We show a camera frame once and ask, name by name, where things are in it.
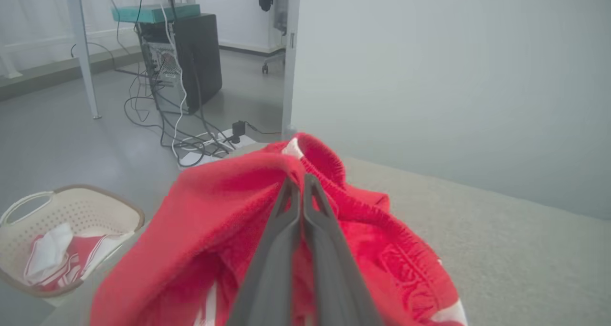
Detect teal flat box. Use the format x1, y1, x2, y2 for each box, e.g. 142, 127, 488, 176
112, 3, 201, 24

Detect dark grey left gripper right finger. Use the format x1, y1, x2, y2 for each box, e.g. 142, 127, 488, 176
302, 174, 385, 326

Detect black computer tower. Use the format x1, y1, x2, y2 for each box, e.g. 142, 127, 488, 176
137, 13, 223, 115

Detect white metal table leg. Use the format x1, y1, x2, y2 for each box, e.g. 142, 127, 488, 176
64, 0, 102, 120

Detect grey partition post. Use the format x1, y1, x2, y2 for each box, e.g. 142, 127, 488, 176
282, 0, 301, 138

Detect pale grey partition panel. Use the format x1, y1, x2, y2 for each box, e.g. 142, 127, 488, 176
291, 0, 611, 221

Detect red shorts with white stripes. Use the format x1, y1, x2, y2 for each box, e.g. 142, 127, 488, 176
90, 133, 468, 326

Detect white crumpled cloth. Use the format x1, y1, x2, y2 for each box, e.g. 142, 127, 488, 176
24, 222, 74, 284

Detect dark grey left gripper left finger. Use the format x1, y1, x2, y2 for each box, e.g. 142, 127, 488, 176
227, 177, 302, 326

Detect white cable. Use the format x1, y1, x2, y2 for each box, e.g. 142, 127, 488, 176
160, 4, 189, 160

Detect wicker basket with clothes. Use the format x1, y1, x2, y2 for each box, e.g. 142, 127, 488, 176
0, 184, 145, 298

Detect white power strip with adapter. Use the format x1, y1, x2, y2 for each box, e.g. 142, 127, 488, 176
210, 128, 257, 147

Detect white power strips with cables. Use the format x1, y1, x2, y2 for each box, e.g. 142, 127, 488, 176
71, 0, 282, 168

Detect grey office chair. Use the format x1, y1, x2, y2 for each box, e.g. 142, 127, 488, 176
262, 0, 290, 74

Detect red white striped garment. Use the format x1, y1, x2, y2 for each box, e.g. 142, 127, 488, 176
24, 234, 137, 291

